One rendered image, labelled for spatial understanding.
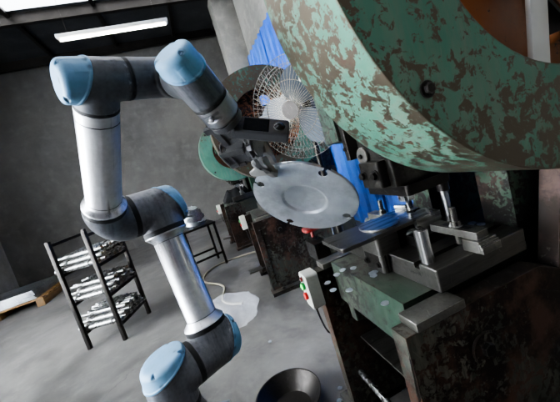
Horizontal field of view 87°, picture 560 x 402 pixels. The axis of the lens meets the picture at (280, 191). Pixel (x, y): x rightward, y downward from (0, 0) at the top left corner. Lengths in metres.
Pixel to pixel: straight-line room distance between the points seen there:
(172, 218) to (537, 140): 0.78
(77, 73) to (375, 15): 0.44
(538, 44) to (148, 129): 7.27
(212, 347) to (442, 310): 0.57
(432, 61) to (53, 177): 7.73
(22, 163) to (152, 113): 2.78
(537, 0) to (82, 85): 0.73
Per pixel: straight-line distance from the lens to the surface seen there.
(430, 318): 0.78
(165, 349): 0.92
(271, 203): 0.85
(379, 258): 0.94
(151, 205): 0.85
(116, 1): 6.41
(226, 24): 6.49
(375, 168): 0.91
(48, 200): 7.96
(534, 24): 0.66
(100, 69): 0.59
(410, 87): 0.43
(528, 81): 0.59
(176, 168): 7.40
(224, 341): 0.91
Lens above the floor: 1.07
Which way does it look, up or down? 7 degrees down
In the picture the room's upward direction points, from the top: 17 degrees counter-clockwise
